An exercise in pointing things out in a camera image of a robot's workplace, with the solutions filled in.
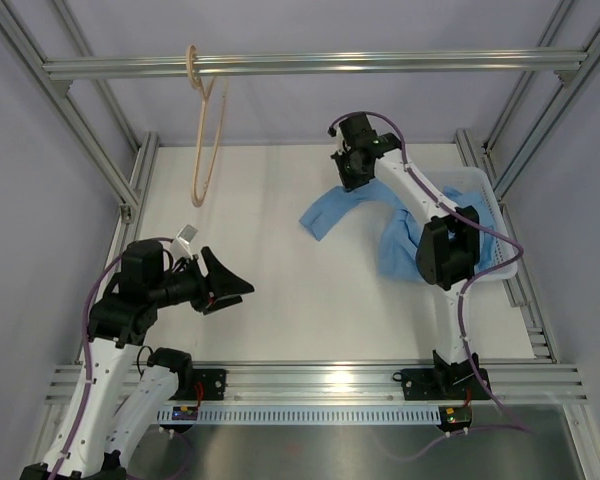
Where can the aluminium frame strut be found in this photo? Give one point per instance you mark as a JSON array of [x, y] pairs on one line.
[[538, 102], [131, 192]]

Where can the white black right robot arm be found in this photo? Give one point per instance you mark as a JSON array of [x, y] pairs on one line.
[[449, 246]]

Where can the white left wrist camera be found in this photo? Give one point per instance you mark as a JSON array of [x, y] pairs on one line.
[[181, 246]]

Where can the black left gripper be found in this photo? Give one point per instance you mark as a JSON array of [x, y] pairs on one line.
[[225, 287]]

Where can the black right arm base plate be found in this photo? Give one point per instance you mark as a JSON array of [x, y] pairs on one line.
[[425, 384]]

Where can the white perforated plastic basket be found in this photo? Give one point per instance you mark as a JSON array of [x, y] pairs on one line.
[[470, 186]]

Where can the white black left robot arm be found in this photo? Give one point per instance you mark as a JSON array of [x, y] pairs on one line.
[[100, 433]]

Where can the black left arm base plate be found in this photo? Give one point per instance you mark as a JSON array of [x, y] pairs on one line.
[[207, 383]]

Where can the blue button-up shirt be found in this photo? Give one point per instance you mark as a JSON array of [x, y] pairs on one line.
[[398, 243]]

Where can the white slotted cable duct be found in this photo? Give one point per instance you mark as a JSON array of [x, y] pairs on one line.
[[299, 415]]

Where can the beige wooden clothes hanger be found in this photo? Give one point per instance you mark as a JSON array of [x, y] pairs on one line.
[[203, 170]]

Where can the aluminium left frame strut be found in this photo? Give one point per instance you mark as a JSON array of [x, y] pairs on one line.
[[131, 192]]

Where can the aluminium front rail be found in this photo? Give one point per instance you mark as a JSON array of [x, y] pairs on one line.
[[535, 383]]

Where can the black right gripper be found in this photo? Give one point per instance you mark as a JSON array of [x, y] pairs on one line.
[[349, 182]]

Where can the aluminium top crossbar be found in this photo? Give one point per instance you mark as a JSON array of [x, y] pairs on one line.
[[532, 59]]

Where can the aluminium right frame strut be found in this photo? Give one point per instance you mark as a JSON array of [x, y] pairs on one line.
[[538, 102]]

